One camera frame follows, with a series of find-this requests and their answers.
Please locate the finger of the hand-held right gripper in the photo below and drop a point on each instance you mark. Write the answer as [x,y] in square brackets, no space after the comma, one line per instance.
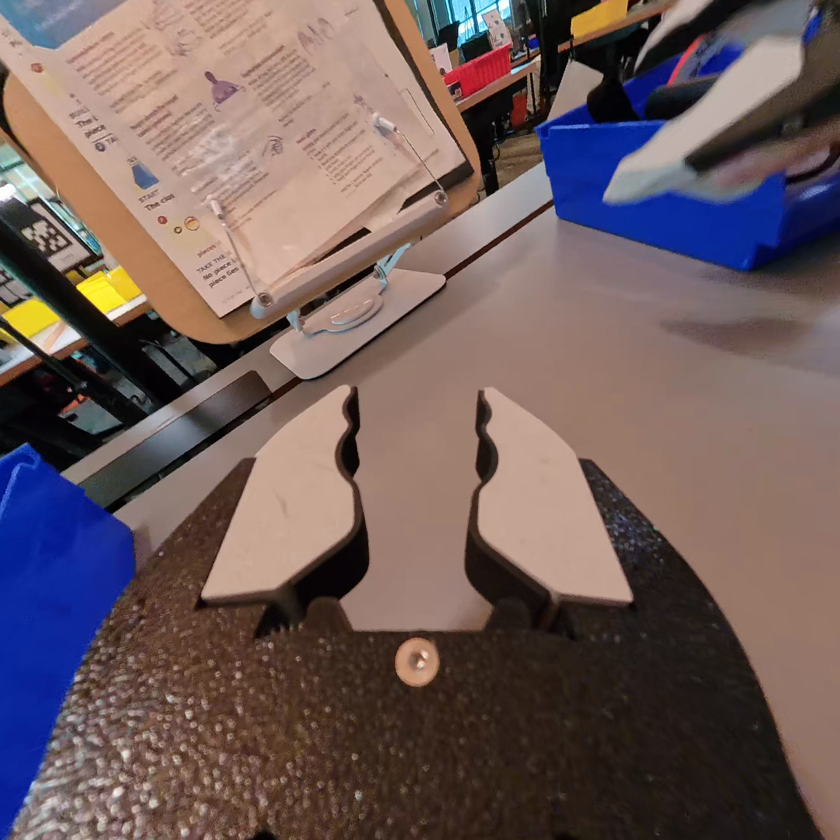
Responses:
[683,26]
[722,112]

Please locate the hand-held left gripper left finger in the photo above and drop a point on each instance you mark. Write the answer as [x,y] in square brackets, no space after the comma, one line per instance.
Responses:
[282,519]

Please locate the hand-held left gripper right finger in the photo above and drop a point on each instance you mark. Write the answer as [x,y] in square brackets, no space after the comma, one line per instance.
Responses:
[551,525]

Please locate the blue plastic bin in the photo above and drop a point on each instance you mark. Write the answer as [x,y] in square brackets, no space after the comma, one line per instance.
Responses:
[683,223]

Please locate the grey desk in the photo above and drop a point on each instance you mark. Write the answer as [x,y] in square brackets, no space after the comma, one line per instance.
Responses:
[630,394]

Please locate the yellow storage bin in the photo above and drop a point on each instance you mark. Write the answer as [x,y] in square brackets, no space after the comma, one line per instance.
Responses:
[597,16]
[105,292]

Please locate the red storage bin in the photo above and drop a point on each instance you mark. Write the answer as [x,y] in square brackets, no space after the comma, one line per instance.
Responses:
[479,72]

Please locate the blue container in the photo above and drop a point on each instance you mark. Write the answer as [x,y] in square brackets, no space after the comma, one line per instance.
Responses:
[53,604]

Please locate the white printed form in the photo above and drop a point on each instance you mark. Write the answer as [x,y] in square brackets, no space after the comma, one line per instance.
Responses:
[420,145]

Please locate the wooden document stand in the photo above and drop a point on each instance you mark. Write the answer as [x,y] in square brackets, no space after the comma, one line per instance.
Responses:
[118,263]

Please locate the black white marker sign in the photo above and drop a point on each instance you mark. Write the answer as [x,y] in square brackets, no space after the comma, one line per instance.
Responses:
[40,234]

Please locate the printed instruction sheet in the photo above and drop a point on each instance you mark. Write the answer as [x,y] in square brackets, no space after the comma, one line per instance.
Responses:
[263,131]

